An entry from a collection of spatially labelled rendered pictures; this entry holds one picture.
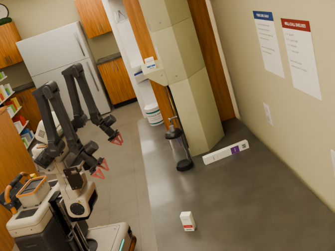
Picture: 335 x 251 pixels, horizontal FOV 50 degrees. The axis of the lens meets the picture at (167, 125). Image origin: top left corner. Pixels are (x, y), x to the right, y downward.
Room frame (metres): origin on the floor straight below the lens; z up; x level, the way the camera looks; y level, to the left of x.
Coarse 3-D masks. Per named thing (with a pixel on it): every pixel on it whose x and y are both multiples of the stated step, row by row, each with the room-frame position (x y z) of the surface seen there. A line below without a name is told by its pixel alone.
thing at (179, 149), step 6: (180, 132) 1.82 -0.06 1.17; (174, 138) 1.80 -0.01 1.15; (180, 138) 1.81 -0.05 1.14; (174, 144) 1.81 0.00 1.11; (180, 144) 1.81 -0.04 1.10; (174, 150) 1.81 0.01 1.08; (180, 150) 1.81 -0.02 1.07; (186, 150) 1.82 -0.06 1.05; (174, 156) 1.83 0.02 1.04; (180, 156) 1.81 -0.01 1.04; (186, 156) 1.81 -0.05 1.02; (180, 162) 1.81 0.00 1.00; (186, 162) 1.81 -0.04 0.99
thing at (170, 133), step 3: (171, 126) 1.84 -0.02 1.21; (171, 129) 1.84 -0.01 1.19; (174, 129) 1.84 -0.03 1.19; (177, 129) 1.84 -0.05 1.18; (180, 129) 1.85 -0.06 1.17; (168, 132) 1.84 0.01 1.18; (171, 132) 1.83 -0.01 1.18; (174, 132) 1.82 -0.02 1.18; (177, 132) 1.82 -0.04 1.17; (168, 135) 1.82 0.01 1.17; (171, 135) 1.81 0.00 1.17; (174, 135) 1.81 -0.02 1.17
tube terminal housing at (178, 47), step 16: (160, 32) 1.95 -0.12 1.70; (176, 32) 1.97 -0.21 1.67; (192, 32) 2.07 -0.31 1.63; (160, 48) 1.95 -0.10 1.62; (176, 48) 1.95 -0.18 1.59; (192, 48) 2.04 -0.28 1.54; (176, 64) 1.95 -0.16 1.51; (192, 64) 2.01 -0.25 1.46; (176, 80) 1.95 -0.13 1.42; (192, 80) 1.98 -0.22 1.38; (208, 80) 2.08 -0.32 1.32; (176, 96) 1.95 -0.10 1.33; (192, 96) 1.95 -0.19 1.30; (208, 96) 2.05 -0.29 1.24; (192, 112) 1.95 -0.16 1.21; (208, 112) 2.02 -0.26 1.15; (192, 128) 1.95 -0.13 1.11; (208, 128) 1.99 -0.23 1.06; (192, 144) 1.95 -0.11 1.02; (208, 144) 1.95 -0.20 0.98
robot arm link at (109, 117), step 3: (105, 117) 2.43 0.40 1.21; (108, 117) 2.40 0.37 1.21; (111, 117) 2.41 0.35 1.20; (114, 117) 2.44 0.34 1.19; (93, 120) 2.41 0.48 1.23; (96, 120) 2.40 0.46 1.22; (102, 120) 2.41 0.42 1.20; (105, 120) 2.41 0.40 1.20; (108, 120) 2.40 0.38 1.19; (111, 120) 2.39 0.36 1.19; (114, 120) 2.40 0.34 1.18; (96, 123) 2.41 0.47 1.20; (99, 123) 2.40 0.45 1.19; (108, 123) 2.40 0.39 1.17; (111, 123) 2.40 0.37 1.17
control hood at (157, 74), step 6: (156, 60) 2.24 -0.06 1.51; (144, 66) 2.18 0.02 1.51; (156, 66) 2.06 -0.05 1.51; (144, 72) 2.01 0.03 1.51; (150, 72) 1.95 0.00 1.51; (156, 72) 1.94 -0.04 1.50; (162, 72) 1.95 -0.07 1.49; (150, 78) 1.94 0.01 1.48; (156, 78) 1.94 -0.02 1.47; (162, 78) 1.95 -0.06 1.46; (162, 84) 1.95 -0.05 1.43; (168, 84) 1.95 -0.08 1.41
